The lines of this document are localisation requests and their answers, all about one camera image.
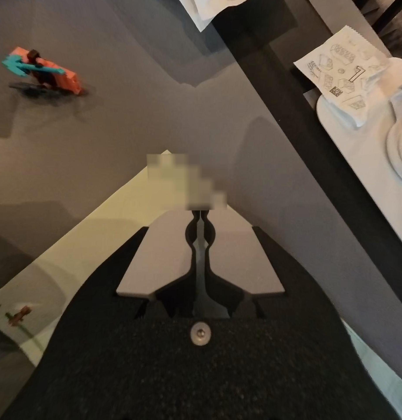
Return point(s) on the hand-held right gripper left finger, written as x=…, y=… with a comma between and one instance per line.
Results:
x=158, y=259

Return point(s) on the brick building instruction booklet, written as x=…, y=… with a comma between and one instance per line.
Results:
x=89, y=246

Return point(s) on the white tray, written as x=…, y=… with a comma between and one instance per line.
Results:
x=358, y=164

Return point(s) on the orange and teal brick figure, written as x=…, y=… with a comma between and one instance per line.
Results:
x=63, y=74

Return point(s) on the small printed paper bag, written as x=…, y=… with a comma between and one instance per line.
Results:
x=338, y=72

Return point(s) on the white printed paper bag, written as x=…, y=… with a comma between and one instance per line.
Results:
x=204, y=9

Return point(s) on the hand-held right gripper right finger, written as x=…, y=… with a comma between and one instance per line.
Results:
x=243, y=259

